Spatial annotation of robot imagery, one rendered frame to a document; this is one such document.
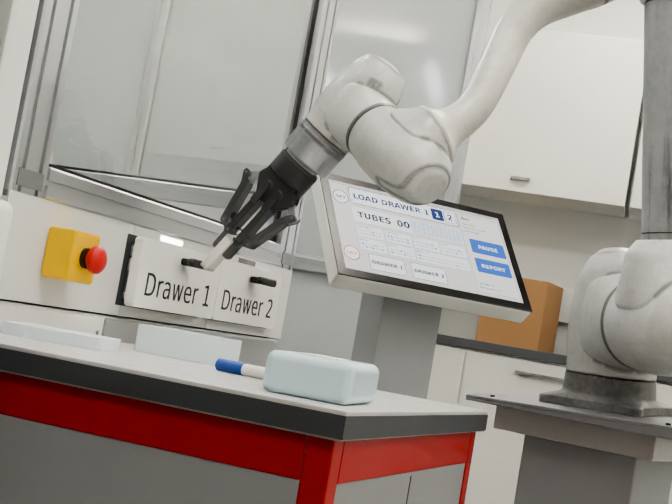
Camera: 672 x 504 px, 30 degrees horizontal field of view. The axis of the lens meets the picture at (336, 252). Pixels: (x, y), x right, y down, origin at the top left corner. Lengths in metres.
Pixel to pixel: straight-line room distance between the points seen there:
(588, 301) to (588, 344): 0.07
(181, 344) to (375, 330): 1.23
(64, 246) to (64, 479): 0.50
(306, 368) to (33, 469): 0.31
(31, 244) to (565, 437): 0.91
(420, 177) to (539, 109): 3.51
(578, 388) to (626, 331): 0.20
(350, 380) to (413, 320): 1.65
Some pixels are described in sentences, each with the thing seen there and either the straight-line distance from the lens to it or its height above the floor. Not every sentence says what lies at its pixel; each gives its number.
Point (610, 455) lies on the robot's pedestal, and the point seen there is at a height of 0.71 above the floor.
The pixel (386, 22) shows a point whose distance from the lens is 3.78.
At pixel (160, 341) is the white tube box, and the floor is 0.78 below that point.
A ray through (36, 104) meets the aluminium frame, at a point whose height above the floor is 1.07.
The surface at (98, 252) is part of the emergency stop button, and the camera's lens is 1.76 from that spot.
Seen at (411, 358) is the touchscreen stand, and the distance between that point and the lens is 2.91.
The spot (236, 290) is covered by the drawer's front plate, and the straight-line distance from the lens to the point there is 2.31.
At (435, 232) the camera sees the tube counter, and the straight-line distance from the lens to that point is 2.95.
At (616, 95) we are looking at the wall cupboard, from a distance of 5.32.
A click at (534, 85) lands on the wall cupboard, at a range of 5.34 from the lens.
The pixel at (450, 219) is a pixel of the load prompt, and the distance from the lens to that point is 3.01.
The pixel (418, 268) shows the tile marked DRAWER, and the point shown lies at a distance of 2.83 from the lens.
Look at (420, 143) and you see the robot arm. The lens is 1.84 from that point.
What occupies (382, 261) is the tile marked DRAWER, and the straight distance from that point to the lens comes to 2.78.
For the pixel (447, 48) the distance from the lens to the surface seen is 3.73.
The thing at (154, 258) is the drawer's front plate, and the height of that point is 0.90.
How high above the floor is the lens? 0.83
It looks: 4 degrees up
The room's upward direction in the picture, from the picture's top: 10 degrees clockwise
